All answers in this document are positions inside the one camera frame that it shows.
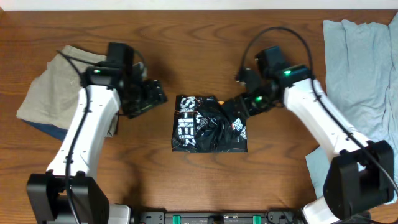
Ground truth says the light blue t-shirt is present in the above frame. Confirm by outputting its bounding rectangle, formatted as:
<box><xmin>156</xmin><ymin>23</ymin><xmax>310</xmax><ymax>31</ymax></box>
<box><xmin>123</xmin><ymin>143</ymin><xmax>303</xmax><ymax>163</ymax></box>
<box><xmin>305</xmin><ymin>12</ymin><xmax>398</xmax><ymax>205</ymax></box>

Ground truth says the black orange patterned jersey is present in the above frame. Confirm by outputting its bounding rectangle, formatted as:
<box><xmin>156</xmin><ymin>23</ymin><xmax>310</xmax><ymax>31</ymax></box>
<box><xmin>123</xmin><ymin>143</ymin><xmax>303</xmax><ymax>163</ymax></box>
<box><xmin>171</xmin><ymin>95</ymin><xmax>248</xmax><ymax>153</ymax></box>

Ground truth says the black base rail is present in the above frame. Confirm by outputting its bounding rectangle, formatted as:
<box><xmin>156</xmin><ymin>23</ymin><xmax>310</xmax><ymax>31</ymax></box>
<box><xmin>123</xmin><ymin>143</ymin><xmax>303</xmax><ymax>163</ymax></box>
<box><xmin>130</xmin><ymin>210</ymin><xmax>306</xmax><ymax>224</ymax></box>

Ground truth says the folded navy garment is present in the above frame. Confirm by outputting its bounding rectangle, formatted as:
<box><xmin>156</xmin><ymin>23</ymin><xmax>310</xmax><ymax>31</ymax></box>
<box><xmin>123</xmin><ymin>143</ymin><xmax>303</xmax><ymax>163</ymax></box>
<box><xmin>24</xmin><ymin>120</ymin><xmax>68</xmax><ymax>141</ymax></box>

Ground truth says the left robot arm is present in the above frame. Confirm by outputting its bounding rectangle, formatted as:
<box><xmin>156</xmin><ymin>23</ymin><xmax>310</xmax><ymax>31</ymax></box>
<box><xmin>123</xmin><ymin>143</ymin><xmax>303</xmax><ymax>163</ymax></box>
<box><xmin>27</xmin><ymin>62</ymin><xmax>167</xmax><ymax>223</ymax></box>

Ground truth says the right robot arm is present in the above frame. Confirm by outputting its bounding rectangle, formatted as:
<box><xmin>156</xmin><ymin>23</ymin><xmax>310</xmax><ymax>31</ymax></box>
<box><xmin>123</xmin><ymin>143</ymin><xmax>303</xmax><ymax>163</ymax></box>
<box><xmin>236</xmin><ymin>65</ymin><xmax>394</xmax><ymax>223</ymax></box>

